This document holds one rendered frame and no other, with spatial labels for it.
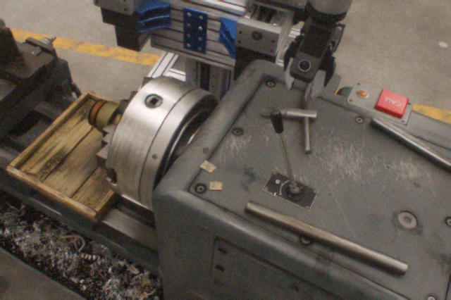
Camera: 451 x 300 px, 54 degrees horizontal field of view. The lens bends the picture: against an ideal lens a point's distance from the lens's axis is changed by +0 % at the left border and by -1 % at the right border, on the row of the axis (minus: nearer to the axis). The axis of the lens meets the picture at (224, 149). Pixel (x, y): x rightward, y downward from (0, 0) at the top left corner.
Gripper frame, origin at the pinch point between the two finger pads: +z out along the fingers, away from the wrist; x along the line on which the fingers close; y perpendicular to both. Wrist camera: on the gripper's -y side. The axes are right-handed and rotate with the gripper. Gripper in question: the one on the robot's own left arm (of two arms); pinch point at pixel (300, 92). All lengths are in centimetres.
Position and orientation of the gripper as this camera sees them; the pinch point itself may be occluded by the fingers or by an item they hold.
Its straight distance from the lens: 94.9
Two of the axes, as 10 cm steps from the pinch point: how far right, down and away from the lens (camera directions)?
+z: -0.7, 6.0, 7.9
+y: 4.6, -6.9, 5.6
